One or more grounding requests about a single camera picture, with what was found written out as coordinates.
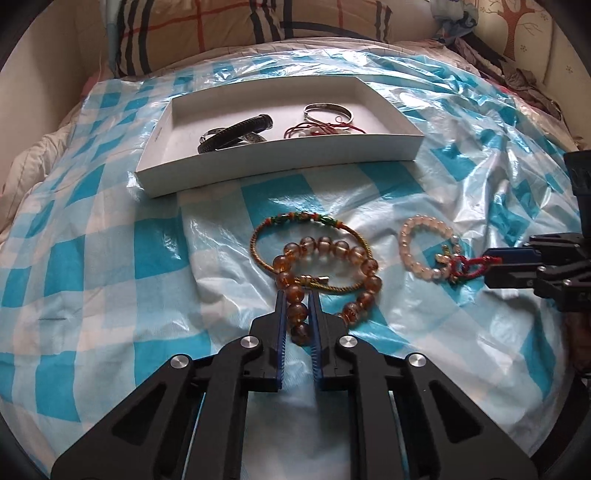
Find black braided leather bracelet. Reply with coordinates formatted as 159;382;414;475
197;114;275;156

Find red braided cord bracelet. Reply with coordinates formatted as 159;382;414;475
445;255;504;285

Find white shallow cardboard tray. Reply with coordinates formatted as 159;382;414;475
135;76;424;198

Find blue white checkered plastic sheet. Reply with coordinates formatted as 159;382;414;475
1;46;580;471

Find brown cord amber pendant bracelet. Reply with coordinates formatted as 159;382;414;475
249;211;374;294

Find pink white bead bracelet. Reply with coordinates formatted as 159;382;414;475
399;214;463;282

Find right patterned curtain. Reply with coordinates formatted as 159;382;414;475
430;0;479;44

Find amber bead bracelet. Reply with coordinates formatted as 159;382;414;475
270;235;384;346

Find pile of dark clothes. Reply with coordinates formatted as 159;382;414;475
450;38;563;121

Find plaid pillow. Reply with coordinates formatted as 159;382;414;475
100;0;284;77
246;0;439;44

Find white bead red cord bracelet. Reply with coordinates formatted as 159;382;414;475
281;117;367;139

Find right plaid pillow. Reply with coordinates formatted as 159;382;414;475
246;0;439;44

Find left plaid pillow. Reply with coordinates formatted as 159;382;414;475
100;0;284;77

